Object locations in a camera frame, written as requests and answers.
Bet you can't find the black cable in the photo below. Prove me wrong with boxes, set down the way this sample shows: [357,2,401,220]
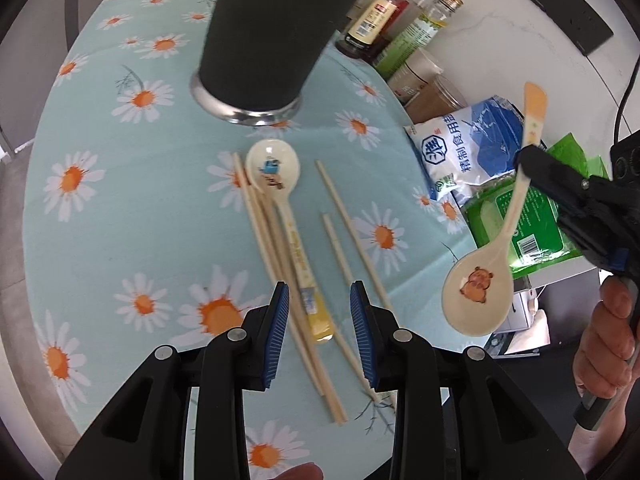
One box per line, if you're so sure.
[612,67,640,147]

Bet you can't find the cream spoon with bear print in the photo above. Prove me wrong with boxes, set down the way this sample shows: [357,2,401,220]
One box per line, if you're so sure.
[441,81,548,337]

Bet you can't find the bright green plastic bag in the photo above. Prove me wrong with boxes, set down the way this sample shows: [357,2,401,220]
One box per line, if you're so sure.
[546,132,612,181]

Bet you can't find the daisy print tablecloth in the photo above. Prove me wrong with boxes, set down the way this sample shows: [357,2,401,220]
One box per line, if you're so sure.
[25,0,481,480]

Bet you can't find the green food packet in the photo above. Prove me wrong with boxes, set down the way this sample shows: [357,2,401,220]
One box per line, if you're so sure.
[460,180,593,278]

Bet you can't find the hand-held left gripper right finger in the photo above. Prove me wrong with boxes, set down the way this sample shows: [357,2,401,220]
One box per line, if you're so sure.
[349,280,586,480]

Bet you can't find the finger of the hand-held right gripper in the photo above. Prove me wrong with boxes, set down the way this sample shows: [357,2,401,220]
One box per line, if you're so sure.
[515,146,591,201]

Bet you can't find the cream spoon with bird print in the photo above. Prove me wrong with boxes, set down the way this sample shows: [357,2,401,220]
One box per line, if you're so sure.
[245,138,335,342]

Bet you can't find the brown spice jar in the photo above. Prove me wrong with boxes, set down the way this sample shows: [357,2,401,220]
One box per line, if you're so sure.
[404,75,468,123]

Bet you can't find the blue and white salt bag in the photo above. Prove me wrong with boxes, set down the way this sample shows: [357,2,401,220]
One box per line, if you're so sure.
[404,95,527,202]

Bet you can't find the white spice jar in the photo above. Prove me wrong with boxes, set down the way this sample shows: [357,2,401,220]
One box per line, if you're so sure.
[387,51,446,103]

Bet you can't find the green label oil bottle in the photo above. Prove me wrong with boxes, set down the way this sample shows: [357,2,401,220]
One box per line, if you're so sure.
[374,0,463,80]

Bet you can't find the dark soy sauce bottle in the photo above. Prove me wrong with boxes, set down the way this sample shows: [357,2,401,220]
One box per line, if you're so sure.
[336,0,422,59]

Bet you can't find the person's right hand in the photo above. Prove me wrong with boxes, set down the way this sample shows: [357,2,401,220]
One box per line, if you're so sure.
[572,275,640,401]

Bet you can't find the person's right forearm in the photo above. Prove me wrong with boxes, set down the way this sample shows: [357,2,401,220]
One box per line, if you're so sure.
[569,390,640,466]

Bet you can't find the black utensil holder cup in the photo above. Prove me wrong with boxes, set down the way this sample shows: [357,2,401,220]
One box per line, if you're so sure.
[190,0,381,128]

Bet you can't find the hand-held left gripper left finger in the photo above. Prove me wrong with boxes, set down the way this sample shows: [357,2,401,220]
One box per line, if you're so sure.
[55,281,291,480]

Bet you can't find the white cardboard box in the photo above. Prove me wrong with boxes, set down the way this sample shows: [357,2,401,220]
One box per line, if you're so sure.
[492,285,551,358]

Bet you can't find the person's left hand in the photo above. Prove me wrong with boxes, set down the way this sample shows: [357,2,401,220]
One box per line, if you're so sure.
[277,462,323,480]

